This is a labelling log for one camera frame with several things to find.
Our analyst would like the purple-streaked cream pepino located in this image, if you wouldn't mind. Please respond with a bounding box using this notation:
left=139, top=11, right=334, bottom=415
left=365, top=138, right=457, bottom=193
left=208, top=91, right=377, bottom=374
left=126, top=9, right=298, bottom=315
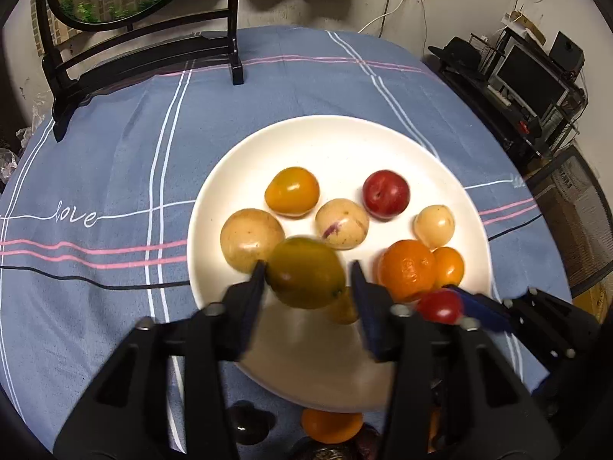
left=315, top=198, right=370, bottom=250

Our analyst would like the white round plate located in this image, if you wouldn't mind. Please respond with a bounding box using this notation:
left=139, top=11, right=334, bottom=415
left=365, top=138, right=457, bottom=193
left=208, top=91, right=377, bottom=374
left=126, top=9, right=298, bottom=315
left=187, top=115, right=494, bottom=413

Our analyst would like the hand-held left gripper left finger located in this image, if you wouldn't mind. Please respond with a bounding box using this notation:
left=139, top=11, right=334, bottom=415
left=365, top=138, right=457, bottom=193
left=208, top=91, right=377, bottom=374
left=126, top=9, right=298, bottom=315
left=52, top=259, right=269, bottom=460

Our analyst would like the small orange kumquat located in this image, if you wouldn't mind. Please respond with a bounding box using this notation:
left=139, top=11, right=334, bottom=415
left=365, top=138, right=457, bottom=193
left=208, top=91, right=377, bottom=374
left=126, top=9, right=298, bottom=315
left=432, top=246, right=465, bottom=289

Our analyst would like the pale cream round fruit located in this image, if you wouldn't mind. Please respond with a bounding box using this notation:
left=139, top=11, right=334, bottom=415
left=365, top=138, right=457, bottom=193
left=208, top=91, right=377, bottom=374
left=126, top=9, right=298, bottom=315
left=414, top=204, right=456, bottom=250

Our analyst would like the small round orange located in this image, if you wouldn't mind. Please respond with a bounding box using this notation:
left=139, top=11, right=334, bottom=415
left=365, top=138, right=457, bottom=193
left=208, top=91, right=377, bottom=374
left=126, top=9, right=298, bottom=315
left=301, top=407, right=364, bottom=444

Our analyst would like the dark brown lumpy fruit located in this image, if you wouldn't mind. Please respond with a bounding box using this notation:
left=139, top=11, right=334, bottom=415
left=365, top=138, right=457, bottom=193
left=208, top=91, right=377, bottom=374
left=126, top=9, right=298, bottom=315
left=354, top=424, right=384, bottom=460

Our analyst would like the flat cardboard box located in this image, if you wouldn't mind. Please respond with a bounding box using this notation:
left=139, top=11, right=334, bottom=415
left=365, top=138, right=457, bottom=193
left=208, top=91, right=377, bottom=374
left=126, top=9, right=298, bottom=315
left=500, top=10, right=547, bottom=44

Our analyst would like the orange-yellow tomato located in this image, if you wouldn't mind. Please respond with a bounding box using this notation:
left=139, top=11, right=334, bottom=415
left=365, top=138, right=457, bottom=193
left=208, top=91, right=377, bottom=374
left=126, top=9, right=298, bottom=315
left=265, top=167, right=320, bottom=217

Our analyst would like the clear plastic bag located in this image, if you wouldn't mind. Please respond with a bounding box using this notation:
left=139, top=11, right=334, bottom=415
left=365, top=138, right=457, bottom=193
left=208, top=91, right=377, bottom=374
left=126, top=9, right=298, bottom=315
left=16, top=98, right=52, bottom=148

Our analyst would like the tan oval pepino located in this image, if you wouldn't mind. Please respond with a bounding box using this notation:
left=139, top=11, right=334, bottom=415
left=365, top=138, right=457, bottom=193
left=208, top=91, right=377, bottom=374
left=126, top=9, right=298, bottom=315
left=326, top=290, right=360, bottom=325

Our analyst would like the red plum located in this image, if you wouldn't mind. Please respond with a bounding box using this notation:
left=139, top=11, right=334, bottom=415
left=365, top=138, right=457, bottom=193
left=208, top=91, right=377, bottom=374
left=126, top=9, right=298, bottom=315
left=362, top=169, right=411, bottom=221

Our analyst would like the tan round passion fruit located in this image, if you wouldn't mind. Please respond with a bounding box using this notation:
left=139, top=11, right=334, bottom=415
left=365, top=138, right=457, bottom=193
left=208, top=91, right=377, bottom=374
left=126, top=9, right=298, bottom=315
left=220, top=208, right=286, bottom=274

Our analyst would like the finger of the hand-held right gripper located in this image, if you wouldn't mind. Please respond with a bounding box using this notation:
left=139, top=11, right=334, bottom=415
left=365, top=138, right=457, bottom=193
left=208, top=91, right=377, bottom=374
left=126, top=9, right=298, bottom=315
left=443, top=285, right=575, bottom=366

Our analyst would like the black speaker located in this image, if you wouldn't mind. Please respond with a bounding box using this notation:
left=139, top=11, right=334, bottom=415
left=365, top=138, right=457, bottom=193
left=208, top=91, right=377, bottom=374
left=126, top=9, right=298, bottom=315
left=548, top=31, right=585, bottom=72

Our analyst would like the yellow-green citrus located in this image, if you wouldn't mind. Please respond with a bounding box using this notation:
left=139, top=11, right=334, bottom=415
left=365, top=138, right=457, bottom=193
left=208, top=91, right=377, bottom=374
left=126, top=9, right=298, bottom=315
left=266, top=236, right=346, bottom=310

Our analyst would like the blue striped tablecloth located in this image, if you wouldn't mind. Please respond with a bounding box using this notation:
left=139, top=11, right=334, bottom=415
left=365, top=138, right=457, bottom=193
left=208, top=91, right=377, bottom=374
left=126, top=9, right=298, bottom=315
left=0, top=26, right=575, bottom=460

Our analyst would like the white power cable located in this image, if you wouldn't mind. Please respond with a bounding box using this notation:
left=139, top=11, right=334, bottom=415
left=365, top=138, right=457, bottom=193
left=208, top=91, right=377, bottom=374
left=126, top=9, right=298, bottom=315
left=359, top=0, right=413, bottom=36

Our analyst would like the dark brown mangosteen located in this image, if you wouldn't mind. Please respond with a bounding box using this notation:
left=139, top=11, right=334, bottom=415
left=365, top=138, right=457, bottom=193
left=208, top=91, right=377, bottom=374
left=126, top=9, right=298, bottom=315
left=290, top=443, right=357, bottom=460

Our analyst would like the black hat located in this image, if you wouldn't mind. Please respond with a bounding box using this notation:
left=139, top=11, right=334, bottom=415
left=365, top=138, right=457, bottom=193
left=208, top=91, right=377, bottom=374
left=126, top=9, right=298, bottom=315
left=428, top=36, right=482, bottom=75

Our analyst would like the black media desk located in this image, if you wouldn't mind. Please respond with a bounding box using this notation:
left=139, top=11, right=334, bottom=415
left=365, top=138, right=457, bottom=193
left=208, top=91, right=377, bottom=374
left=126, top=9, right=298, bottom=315
left=431, top=57, right=587, bottom=164

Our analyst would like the black mesh chair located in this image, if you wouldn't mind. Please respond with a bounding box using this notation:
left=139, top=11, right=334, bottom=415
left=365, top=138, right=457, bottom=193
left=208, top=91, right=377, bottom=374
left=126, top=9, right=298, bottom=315
left=524, top=146, right=613, bottom=298

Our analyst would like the dark purple plum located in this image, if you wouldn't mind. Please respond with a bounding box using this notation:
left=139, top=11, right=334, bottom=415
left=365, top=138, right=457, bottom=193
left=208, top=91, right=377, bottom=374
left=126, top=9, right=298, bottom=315
left=227, top=401, right=276, bottom=446

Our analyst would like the red cherry tomato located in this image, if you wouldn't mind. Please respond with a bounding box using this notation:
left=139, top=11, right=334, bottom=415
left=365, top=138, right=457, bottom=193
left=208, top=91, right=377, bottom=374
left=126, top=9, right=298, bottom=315
left=416, top=289, right=464, bottom=325

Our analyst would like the computer monitor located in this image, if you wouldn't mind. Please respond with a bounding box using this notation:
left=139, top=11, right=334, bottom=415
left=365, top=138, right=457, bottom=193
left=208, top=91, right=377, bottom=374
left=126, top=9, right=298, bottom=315
left=493, top=43, right=570, bottom=118

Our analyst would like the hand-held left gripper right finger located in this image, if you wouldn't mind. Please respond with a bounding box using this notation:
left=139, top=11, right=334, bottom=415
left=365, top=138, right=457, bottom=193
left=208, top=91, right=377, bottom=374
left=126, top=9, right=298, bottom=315
left=349, top=260, right=561, bottom=460

